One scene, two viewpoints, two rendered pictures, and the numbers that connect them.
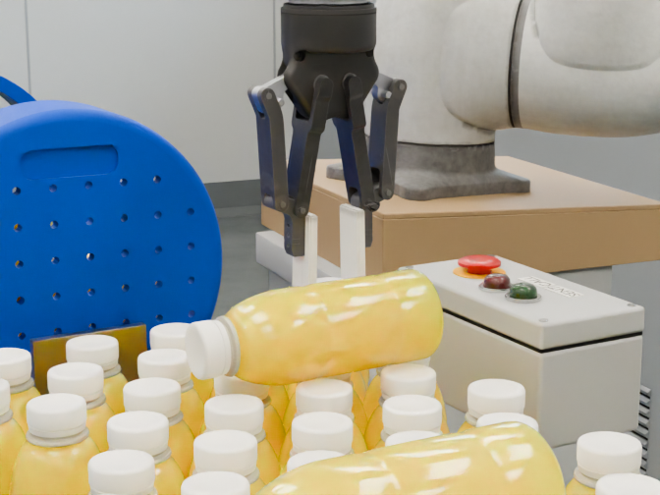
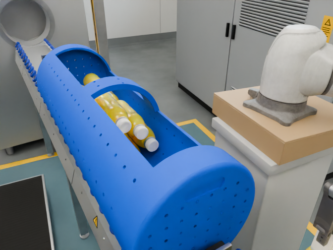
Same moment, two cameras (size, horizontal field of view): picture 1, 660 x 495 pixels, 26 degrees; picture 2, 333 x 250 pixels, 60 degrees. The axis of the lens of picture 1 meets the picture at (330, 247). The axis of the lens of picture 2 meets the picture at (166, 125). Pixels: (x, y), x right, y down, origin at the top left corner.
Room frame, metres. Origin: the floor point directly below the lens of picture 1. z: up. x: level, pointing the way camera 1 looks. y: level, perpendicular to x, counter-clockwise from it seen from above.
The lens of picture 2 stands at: (0.81, 0.29, 1.54)
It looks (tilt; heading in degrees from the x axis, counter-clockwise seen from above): 31 degrees down; 358
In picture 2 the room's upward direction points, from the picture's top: straight up
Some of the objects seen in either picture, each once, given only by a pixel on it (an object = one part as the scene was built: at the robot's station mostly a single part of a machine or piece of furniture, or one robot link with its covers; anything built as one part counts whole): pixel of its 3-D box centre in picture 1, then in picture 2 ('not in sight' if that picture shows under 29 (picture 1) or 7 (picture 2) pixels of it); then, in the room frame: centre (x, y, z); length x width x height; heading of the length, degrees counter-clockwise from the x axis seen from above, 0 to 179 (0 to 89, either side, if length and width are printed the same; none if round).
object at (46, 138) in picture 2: not in sight; (43, 124); (2.89, 1.26, 0.31); 0.06 x 0.06 x 0.63; 29
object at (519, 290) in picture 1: (522, 291); not in sight; (1.07, -0.15, 1.11); 0.02 x 0.02 x 0.01
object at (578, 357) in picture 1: (513, 343); not in sight; (1.11, -0.15, 1.05); 0.20 x 0.10 x 0.10; 29
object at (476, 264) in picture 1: (479, 265); not in sight; (1.16, -0.12, 1.11); 0.04 x 0.04 x 0.01
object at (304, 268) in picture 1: (304, 254); (324, 240); (1.12, 0.02, 1.12); 0.03 x 0.01 x 0.07; 29
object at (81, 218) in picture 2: not in sight; (76, 199); (2.03, 0.78, 0.31); 0.06 x 0.06 x 0.63; 29
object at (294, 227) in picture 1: (285, 224); (322, 234); (1.11, 0.04, 1.15); 0.03 x 0.01 x 0.05; 119
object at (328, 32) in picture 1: (328, 59); not in sight; (1.13, 0.00, 1.28); 0.08 x 0.07 x 0.09; 119
